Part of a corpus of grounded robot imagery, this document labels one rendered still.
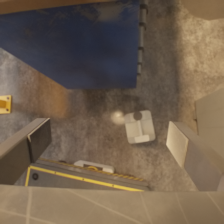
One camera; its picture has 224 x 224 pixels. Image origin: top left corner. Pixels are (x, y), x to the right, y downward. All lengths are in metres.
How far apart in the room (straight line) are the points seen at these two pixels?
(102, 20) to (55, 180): 0.81
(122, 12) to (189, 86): 0.92
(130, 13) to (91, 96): 0.88
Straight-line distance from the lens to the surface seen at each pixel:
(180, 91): 1.23
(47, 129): 0.17
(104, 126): 1.17
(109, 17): 0.43
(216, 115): 0.92
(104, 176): 0.87
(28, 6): 0.35
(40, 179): 1.01
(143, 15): 0.55
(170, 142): 0.16
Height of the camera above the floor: 1.15
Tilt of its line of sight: 80 degrees down
